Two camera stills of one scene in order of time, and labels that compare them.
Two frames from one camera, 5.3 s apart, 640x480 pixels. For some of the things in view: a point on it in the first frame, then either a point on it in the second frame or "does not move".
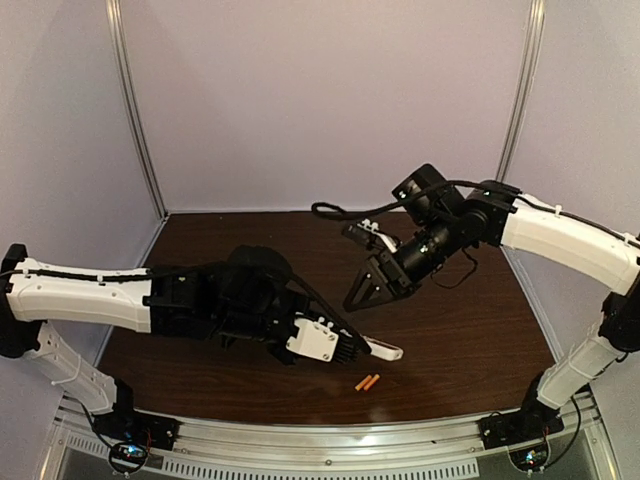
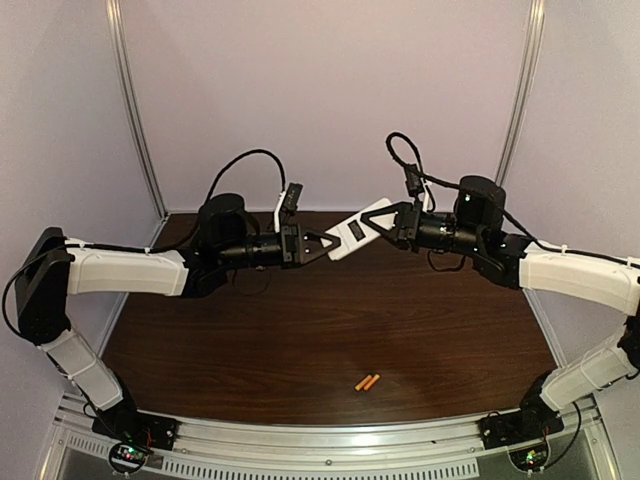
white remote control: [383, 350] to [355, 233]
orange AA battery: [363, 382] does not move
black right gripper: [385, 273] to [408, 225]
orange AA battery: [371, 382] does not move
